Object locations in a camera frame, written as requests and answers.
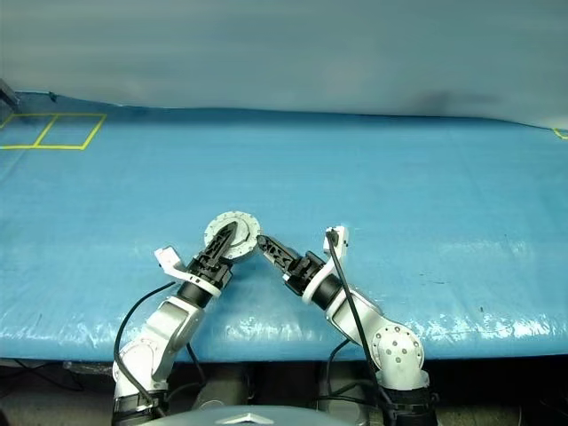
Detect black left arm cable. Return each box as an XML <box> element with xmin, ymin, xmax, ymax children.
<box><xmin>113</xmin><ymin>280</ymin><xmax>208</xmax><ymax>421</ymax></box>

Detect yellow tape double square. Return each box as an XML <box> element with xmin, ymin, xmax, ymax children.
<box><xmin>0</xmin><ymin>113</ymin><xmax>107</xmax><ymax>151</ymax></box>

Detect grey robot torso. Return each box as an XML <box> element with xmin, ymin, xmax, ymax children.
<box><xmin>163</xmin><ymin>406</ymin><xmax>338</xmax><ymax>426</ymax></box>

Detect grey rounded cylinder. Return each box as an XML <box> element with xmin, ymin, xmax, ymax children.
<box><xmin>194</xmin><ymin>361</ymin><xmax>249</xmax><ymax>409</ymax></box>

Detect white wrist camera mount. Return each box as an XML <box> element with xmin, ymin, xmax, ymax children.
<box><xmin>301</xmin><ymin>225</ymin><xmax>352</xmax><ymax>304</ymax></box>
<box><xmin>154</xmin><ymin>246</ymin><xmax>223</xmax><ymax>299</ymax></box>

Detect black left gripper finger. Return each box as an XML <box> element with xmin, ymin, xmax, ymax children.
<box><xmin>201</xmin><ymin>222</ymin><xmax>240</xmax><ymax>265</ymax></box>

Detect blue table cover sheet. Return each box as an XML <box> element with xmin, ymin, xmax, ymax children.
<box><xmin>0</xmin><ymin>91</ymin><xmax>568</xmax><ymax>363</ymax></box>

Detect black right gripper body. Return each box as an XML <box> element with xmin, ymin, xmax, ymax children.
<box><xmin>283</xmin><ymin>251</ymin><xmax>327</xmax><ymax>296</ymax></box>

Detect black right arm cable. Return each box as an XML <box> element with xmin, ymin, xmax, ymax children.
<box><xmin>325</xmin><ymin>228</ymin><xmax>391</xmax><ymax>426</ymax></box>

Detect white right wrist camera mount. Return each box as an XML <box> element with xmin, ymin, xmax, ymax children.
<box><xmin>301</xmin><ymin>225</ymin><xmax>352</xmax><ymax>304</ymax></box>

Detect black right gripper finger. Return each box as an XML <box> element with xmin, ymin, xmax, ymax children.
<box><xmin>256</xmin><ymin>234</ymin><xmax>298</xmax><ymax>276</ymax></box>

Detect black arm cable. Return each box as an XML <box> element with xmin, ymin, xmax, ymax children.
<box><xmin>113</xmin><ymin>280</ymin><xmax>208</xmax><ymax>421</ymax></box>
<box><xmin>325</xmin><ymin>228</ymin><xmax>391</xmax><ymax>426</ymax></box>

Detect round finned metal motor lid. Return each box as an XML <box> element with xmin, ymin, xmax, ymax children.
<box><xmin>204</xmin><ymin>211</ymin><xmax>263</xmax><ymax>257</ymax></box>

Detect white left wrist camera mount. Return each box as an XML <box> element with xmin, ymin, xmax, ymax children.
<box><xmin>154</xmin><ymin>246</ymin><xmax>223</xmax><ymax>299</ymax></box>

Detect dark grey bracket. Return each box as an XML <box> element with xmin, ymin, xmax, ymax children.
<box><xmin>0</xmin><ymin>78</ymin><xmax>21</xmax><ymax>107</ymax></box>

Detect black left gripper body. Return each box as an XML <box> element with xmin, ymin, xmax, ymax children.
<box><xmin>188</xmin><ymin>252</ymin><xmax>234</xmax><ymax>292</ymax></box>

